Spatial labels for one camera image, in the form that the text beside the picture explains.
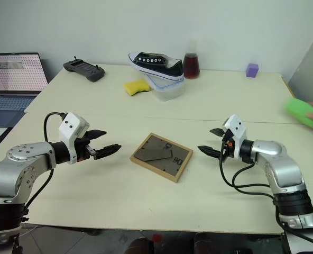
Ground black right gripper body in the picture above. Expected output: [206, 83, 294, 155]
[219, 129, 235, 163]

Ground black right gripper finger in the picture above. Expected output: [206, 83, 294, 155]
[209, 128, 226, 138]
[197, 145, 222, 159]

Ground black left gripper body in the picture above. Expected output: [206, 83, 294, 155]
[75, 133, 97, 162]

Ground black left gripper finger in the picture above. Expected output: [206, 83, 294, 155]
[94, 143, 122, 160]
[86, 129, 108, 141]

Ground green block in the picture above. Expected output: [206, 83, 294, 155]
[283, 97, 313, 130]

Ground open laptop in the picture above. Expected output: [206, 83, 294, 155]
[0, 52, 50, 114]

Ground yellow sponge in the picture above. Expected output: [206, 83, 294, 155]
[123, 79, 151, 97]

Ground clear plastic container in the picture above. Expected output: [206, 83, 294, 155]
[144, 73, 187, 102]

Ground dark grey handheld controller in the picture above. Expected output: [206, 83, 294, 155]
[63, 56, 106, 83]

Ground glass flask with dark liquid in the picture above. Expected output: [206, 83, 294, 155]
[182, 39, 201, 80]

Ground purple cube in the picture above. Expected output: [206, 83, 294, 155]
[245, 62, 260, 78]

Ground black and white sneaker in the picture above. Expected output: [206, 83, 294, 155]
[128, 51, 185, 82]

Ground dark rounded shape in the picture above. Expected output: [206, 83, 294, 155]
[125, 236, 154, 254]

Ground grey board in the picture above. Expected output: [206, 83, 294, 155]
[288, 25, 313, 147]

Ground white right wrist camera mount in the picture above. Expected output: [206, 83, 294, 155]
[223, 114, 248, 160]

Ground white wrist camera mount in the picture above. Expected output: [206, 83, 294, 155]
[58, 112, 90, 165]
[223, 114, 248, 160]

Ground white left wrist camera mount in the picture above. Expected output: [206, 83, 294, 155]
[58, 112, 90, 165]

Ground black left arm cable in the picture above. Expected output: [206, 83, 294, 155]
[23, 112, 68, 214]

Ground wooden picture frame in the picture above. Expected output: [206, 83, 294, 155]
[129, 132, 194, 184]

